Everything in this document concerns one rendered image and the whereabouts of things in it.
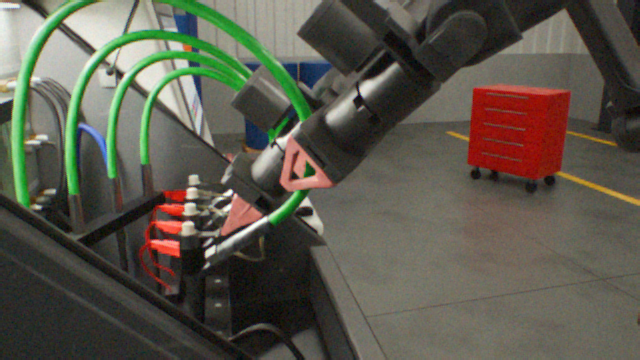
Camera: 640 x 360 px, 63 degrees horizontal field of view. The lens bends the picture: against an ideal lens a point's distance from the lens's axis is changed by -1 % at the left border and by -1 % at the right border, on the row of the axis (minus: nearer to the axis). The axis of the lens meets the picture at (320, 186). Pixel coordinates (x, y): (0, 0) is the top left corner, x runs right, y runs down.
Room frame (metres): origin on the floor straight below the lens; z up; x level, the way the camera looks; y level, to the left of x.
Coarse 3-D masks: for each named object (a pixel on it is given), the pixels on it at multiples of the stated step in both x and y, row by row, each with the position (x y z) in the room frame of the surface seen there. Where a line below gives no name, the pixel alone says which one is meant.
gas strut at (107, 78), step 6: (138, 0) 0.96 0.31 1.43; (132, 6) 0.95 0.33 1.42; (132, 12) 0.95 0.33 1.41; (132, 18) 0.95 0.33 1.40; (126, 24) 0.95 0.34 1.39; (126, 30) 0.95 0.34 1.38; (120, 48) 0.94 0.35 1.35; (114, 60) 0.94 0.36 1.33; (114, 66) 0.94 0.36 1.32; (102, 72) 0.93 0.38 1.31; (108, 72) 0.93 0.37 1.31; (114, 72) 0.94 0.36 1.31; (102, 78) 0.93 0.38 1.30; (108, 78) 0.94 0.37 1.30; (114, 78) 0.94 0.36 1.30; (102, 84) 0.93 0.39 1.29; (108, 84) 0.94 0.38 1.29; (114, 84) 0.94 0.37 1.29
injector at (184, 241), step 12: (180, 240) 0.65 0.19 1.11; (192, 240) 0.65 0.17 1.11; (180, 252) 0.65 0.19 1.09; (192, 252) 0.65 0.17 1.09; (192, 264) 0.65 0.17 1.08; (204, 264) 0.66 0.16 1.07; (192, 276) 0.65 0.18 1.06; (204, 276) 0.66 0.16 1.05; (192, 288) 0.65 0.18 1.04; (192, 300) 0.65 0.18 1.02; (192, 312) 0.65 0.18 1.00
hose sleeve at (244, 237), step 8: (256, 224) 0.56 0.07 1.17; (264, 224) 0.55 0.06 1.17; (272, 224) 0.55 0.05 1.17; (240, 232) 0.56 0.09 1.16; (248, 232) 0.56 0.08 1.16; (256, 232) 0.55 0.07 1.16; (264, 232) 0.55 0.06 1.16; (232, 240) 0.56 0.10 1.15; (240, 240) 0.56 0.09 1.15; (248, 240) 0.56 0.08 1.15; (216, 248) 0.57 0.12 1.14; (224, 248) 0.56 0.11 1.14; (232, 248) 0.56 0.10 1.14; (240, 248) 0.56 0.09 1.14; (224, 256) 0.56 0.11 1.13
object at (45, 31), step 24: (72, 0) 0.59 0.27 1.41; (96, 0) 0.59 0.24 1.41; (168, 0) 0.57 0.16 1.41; (192, 0) 0.57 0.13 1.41; (48, 24) 0.60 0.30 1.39; (216, 24) 0.56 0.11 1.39; (264, 48) 0.56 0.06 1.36; (24, 72) 0.61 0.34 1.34; (24, 96) 0.62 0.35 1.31; (288, 96) 0.55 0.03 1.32; (24, 120) 0.62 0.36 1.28; (24, 144) 0.62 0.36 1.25; (24, 168) 0.62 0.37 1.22; (312, 168) 0.54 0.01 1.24; (24, 192) 0.62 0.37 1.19; (288, 216) 0.55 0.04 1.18
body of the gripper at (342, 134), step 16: (352, 96) 0.48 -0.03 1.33; (320, 112) 0.51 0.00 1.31; (336, 112) 0.49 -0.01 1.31; (352, 112) 0.48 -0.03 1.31; (368, 112) 0.47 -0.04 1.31; (304, 128) 0.48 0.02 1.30; (320, 128) 0.50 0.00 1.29; (336, 128) 0.49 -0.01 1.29; (352, 128) 0.48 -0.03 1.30; (368, 128) 0.47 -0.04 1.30; (384, 128) 0.48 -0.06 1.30; (304, 144) 0.48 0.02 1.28; (320, 144) 0.48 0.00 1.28; (336, 144) 0.49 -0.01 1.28; (352, 144) 0.49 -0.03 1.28; (368, 144) 0.49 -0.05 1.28; (336, 160) 0.48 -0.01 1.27; (352, 160) 0.49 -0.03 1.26; (336, 176) 0.47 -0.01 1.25
